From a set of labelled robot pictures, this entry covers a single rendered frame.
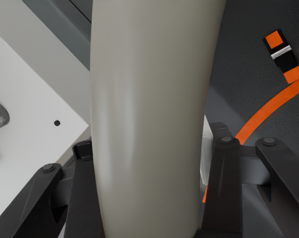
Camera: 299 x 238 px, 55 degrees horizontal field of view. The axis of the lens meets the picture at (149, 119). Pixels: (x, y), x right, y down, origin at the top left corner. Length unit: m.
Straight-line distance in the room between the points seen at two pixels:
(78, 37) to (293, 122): 0.99
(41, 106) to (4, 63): 0.08
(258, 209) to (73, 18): 1.21
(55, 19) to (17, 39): 0.09
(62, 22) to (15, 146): 0.21
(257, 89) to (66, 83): 0.94
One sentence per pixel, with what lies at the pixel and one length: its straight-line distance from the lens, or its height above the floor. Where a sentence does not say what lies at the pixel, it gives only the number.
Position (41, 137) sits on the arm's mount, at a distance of 0.45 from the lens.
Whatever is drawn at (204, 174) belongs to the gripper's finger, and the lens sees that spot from 0.16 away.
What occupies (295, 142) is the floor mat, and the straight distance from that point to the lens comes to 1.33.
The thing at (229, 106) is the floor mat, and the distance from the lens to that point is 1.26.
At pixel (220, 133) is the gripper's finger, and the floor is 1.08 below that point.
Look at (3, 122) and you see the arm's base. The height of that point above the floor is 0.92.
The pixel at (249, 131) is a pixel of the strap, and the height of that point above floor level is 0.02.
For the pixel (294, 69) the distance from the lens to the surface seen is 1.19.
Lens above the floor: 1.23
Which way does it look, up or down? 64 degrees down
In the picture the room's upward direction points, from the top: 136 degrees counter-clockwise
